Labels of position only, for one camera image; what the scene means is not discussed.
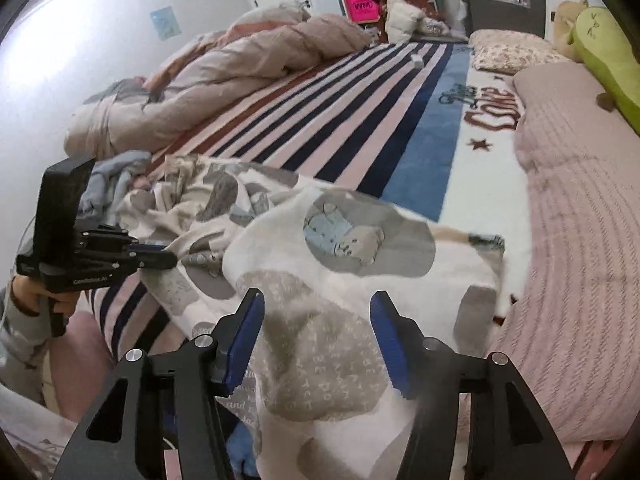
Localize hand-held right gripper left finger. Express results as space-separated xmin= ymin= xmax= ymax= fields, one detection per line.
xmin=52 ymin=287 xmax=266 ymax=480

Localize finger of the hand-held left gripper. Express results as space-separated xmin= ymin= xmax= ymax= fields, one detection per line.
xmin=122 ymin=241 xmax=168 ymax=255
xmin=127 ymin=251 xmax=179 ymax=271

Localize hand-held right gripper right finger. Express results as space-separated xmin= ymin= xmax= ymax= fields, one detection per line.
xmin=370 ymin=290 xmax=576 ymax=480

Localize cream bear-print blanket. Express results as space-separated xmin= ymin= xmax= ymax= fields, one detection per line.
xmin=115 ymin=152 xmax=506 ymax=480

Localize person's left forearm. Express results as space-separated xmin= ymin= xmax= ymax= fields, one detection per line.
xmin=0 ymin=287 xmax=55 ymax=406

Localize person's left hand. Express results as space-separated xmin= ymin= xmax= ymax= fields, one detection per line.
xmin=9 ymin=274 xmax=82 ymax=329

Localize light blue cloth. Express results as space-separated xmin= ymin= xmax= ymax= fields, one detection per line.
xmin=80 ymin=150 xmax=153 ymax=221

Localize person's pink-clothed leg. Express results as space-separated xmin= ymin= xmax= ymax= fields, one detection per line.
xmin=47 ymin=310 xmax=121 ymax=421

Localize beige comforter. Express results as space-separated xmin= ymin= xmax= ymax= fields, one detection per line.
xmin=65 ymin=2 xmax=373 ymax=161

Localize pink quilted blanket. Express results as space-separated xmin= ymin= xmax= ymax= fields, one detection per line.
xmin=457 ymin=62 xmax=640 ymax=443

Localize striped printed blanket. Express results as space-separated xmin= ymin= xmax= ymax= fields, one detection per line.
xmin=90 ymin=40 xmax=531 ymax=480

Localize floral pillow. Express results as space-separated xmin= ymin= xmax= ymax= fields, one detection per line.
xmin=467 ymin=29 xmax=571 ymax=76

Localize pink bag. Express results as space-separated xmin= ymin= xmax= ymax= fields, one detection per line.
xmin=344 ymin=0 xmax=378 ymax=23

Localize white padded jacket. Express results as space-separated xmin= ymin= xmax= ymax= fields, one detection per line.
xmin=385 ymin=2 xmax=426 ymax=45

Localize dark dresser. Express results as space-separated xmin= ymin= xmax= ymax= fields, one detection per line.
xmin=467 ymin=0 xmax=546 ymax=41

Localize green avocado plush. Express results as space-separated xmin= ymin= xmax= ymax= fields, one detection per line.
xmin=572 ymin=6 xmax=640 ymax=136

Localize tan plush toy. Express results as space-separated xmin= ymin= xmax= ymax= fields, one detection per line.
xmin=552 ymin=0 xmax=591 ymax=58

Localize wall poster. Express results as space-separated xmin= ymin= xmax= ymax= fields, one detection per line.
xmin=150 ymin=6 xmax=182 ymax=40

